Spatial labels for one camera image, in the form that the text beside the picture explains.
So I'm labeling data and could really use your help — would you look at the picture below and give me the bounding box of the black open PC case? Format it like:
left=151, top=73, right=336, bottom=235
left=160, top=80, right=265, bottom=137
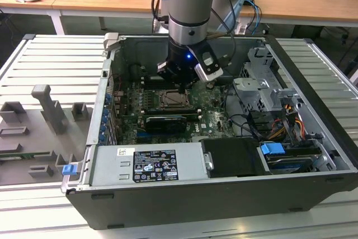
left=60, top=32, right=358, bottom=231

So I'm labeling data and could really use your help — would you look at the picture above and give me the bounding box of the blue expansion slot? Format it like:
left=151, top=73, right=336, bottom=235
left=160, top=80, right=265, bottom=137
left=135, top=126, right=157, bottom=143

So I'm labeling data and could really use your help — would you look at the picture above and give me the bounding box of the yellow orange wire bundle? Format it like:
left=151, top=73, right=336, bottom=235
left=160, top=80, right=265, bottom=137
left=267, top=104, right=305, bottom=142

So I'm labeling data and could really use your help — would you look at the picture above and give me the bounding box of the blue cable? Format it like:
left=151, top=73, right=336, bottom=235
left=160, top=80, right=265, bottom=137
left=242, top=0, right=263, bottom=35

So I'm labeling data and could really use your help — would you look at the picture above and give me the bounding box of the black RAM slot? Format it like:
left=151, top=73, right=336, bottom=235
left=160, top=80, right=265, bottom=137
left=142, top=74, right=168, bottom=83
left=142, top=81, right=180, bottom=90
left=144, top=106, right=201, bottom=114
left=145, top=111, right=202, bottom=120

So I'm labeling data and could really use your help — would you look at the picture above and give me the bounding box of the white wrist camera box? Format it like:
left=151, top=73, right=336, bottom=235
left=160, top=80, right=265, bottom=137
left=186, top=43, right=225, bottom=83

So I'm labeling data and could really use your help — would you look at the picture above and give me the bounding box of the blue plastic case latch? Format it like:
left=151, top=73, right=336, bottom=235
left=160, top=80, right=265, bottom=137
left=62, top=163, right=78, bottom=177

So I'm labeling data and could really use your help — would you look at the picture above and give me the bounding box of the grey metal drive cage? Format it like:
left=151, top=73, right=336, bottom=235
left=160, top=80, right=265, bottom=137
left=232, top=47, right=303, bottom=117

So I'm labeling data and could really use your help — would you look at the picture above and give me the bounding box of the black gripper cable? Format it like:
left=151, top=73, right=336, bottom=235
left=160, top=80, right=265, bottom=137
left=210, top=6, right=237, bottom=69

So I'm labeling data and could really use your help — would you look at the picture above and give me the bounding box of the expansion slot bracket panel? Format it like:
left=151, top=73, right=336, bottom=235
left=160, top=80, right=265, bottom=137
left=96, top=62, right=120, bottom=147

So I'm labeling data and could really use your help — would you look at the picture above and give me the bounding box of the black graphics card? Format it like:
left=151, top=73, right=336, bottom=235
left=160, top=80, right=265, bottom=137
left=144, top=115, right=189, bottom=135

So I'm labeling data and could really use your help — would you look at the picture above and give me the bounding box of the hard disk in blue carrier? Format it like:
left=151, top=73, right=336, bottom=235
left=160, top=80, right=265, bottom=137
left=258, top=142, right=322, bottom=175

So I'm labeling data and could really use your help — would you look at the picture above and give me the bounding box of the green RAM stick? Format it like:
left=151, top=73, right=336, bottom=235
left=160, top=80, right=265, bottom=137
left=0, top=151, right=53, bottom=158

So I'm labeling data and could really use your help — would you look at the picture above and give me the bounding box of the grey parts rack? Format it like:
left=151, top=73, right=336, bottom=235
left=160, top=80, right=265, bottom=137
left=0, top=84, right=95, bottom=187

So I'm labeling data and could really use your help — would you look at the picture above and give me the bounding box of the green motherboard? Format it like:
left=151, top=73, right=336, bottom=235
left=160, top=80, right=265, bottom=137
left=117, top=78, right=238, bottom=144

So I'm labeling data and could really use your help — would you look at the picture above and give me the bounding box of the black CPU socket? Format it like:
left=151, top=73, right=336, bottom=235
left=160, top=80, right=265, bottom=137
left=158, top=88, right=195, bottom=110

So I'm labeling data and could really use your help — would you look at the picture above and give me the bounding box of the grey power supply unit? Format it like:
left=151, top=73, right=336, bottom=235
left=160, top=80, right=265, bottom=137
left=89, top=142, right=211, bottom=187

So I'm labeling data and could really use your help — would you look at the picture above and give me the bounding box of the grey case release handle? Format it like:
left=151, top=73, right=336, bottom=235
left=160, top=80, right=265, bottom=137
left=102, top=32, right=121, bottom=53

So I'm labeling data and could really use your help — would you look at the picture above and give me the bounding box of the black wire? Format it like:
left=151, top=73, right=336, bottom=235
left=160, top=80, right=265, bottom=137
left=225, top=83, right=262, bottom=142

